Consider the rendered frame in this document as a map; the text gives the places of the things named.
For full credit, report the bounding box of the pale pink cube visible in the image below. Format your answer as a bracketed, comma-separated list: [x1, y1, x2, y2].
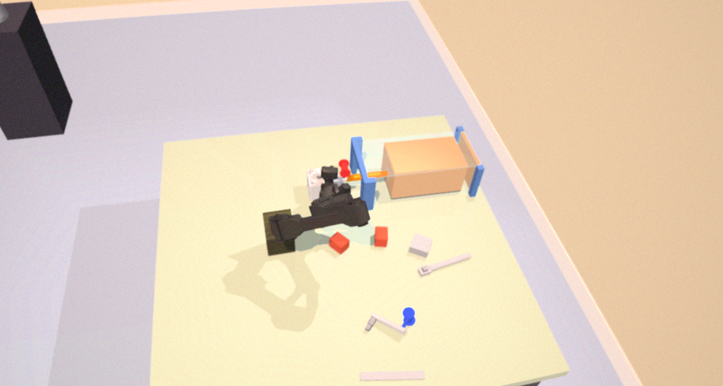
[409, 233, 433, 258]

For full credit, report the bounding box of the crank handle with blue knob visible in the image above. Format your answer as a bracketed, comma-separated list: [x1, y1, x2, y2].
[365, 307, 416, 334]

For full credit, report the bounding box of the pale pink flat bar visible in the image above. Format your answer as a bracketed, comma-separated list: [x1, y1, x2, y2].
[360, 371, 425, 381]

